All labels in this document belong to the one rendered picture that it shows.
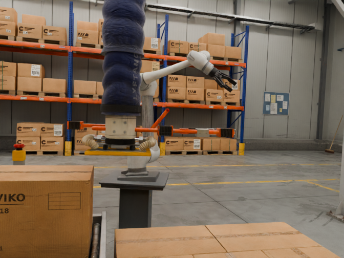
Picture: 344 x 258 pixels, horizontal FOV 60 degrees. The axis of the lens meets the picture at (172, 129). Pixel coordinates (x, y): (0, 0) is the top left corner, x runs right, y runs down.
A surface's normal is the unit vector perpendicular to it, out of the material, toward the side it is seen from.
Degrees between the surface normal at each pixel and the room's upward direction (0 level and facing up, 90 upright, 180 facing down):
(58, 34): 91
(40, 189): 90
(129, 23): 74
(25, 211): 90
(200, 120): 90
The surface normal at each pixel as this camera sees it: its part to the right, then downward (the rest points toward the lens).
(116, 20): -0.11, -0.24
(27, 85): 0.28, 0.11
